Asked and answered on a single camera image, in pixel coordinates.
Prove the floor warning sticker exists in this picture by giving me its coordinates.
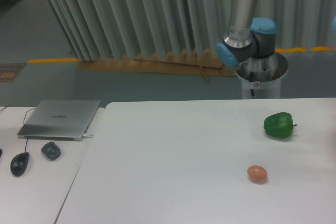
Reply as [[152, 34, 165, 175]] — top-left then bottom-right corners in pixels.
[[0, 63, 26, 82]]

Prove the silver closed laptop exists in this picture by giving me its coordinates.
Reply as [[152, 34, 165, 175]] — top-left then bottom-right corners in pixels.
[[17, 100, 100, 140]]

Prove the black earbuds case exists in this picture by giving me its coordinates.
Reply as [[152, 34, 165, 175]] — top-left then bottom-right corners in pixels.
[[41, 142, 61, 161]]

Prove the black computer mouse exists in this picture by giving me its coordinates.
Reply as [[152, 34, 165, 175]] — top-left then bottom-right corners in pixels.
[[10, 152, 30, 177]]

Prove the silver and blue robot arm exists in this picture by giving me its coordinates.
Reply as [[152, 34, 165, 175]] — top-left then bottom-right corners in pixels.
[[217, 0, 335, 67]]

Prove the brown egg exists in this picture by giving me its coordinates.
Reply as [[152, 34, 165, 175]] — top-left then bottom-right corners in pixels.
[[247, 165, 268, 182]]

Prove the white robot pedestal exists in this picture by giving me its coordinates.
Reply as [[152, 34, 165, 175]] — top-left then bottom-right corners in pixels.
[[235, 52, 289, 99]]

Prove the pale green pleated curtain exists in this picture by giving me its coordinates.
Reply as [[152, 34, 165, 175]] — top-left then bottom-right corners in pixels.
[[48, 0, 335, 61]]

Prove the green bell pepper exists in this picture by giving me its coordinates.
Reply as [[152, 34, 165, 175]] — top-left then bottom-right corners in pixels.
[[264, 112, 297, 138]]

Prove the black mouse cable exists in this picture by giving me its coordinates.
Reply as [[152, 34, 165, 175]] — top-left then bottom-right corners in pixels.
[[0, 105, 37, 154]]

